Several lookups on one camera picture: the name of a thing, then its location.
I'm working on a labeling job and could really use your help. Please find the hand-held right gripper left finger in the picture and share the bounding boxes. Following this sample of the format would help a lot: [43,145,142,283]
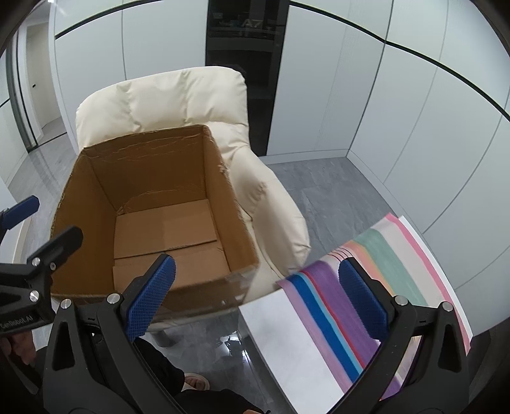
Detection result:
[42,253,177,414]

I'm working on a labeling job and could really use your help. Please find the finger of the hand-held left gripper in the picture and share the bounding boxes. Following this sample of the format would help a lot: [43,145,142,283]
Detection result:
[0,196,40,239]
[26,226,84,276]

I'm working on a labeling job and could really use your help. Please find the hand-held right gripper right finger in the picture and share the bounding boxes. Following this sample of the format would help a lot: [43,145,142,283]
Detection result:
[338,257,469,414]

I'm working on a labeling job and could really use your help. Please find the brown cardboard box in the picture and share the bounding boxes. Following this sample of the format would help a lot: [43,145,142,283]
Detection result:
[51,124,261,319]

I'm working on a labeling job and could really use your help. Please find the person's left hand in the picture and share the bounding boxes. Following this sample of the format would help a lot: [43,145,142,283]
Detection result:
[10,330,38,361]

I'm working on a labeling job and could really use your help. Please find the striped multicolour cloth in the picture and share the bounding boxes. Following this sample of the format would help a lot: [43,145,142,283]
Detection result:
[276,214,473,403]

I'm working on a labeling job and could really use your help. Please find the person's black pants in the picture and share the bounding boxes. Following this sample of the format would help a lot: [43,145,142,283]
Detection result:
[133,338,264,414]

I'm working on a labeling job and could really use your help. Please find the person's light slipper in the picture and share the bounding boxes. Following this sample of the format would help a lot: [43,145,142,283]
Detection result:
[184,373,210,391]

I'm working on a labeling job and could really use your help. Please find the cream padded armchair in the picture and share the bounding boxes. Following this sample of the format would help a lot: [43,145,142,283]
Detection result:
[75,66,312,347]

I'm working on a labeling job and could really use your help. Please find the black display cabinet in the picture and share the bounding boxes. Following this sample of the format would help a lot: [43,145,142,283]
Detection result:
[205,0,289,157]

